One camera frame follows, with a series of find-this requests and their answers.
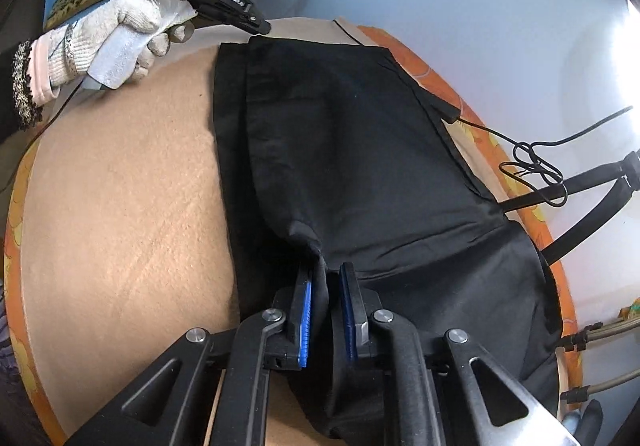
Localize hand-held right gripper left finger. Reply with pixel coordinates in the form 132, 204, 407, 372
65, 262, 316, 446

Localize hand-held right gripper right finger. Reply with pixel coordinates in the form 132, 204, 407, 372
339, 262, 576, 446

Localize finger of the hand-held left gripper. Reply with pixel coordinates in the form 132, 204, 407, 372
197, 0, 272, 36

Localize black pants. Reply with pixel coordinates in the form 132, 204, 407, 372
212, 33, 563, 442

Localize person's left forearm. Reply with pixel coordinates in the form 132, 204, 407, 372
0, 38, 58, 143

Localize person's left hand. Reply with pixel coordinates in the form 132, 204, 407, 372
47, 0, 197, 91

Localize orange patterned bed sheet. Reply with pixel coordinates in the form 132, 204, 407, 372
2, 23, 586, 446

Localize tall grey tripod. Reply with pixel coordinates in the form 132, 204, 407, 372
555, 318, 640, 408

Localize small black tripod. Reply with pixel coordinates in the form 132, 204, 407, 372
500, 150, 640, 268

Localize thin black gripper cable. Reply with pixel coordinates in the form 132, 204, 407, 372
0, 80, 85, 193

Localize black power cable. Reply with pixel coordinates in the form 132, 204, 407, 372
440, 105, 635, 208

